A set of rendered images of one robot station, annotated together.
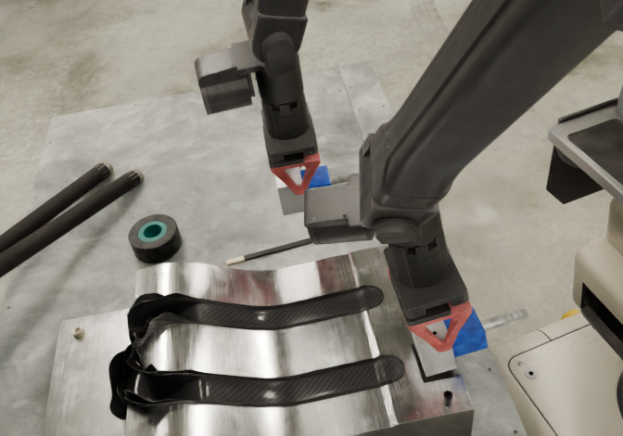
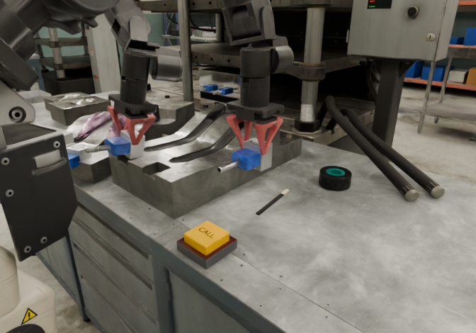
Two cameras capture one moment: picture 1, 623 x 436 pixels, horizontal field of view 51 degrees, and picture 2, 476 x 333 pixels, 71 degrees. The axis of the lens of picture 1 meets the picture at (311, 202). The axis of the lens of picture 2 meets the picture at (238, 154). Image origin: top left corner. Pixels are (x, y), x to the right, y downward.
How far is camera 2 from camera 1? 128 cm
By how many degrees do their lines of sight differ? 103
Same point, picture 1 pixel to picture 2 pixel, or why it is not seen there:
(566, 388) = not seen: outside the picture
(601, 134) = (27, 137)
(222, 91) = not seen: hidden behind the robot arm
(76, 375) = not seen: hidden behind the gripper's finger
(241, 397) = (199, 130)
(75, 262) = (355, 167)
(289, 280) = (223, 157)
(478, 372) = (116, 200)
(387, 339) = (156, 154)
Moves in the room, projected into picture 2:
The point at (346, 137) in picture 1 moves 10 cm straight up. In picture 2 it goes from (341, 301) to (348, 247)
